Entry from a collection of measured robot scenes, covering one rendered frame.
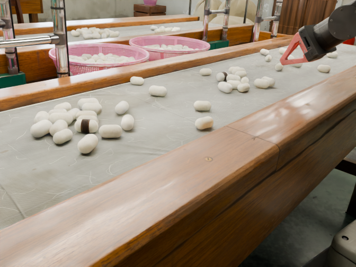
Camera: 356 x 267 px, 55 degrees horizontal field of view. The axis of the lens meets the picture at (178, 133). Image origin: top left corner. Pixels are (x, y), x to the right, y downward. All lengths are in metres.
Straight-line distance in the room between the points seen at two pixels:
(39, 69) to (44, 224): 0.76
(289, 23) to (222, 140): 5.11
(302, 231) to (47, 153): 1.31
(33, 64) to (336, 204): 1.48
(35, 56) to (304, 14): 4.76
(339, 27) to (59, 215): 0.53
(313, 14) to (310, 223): 4.07
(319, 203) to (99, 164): 1.50
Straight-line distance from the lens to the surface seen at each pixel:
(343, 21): 0.67
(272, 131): 0.55
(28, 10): 3.52
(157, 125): 0.58
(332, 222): 1.76
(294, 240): 1.58
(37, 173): 0.46
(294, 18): 5.53
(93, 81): 0.75
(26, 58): 1.04
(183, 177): 0.40
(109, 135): 0.53
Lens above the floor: 0.97
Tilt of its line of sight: 25 degrees down
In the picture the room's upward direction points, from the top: 4 degrees clockwise
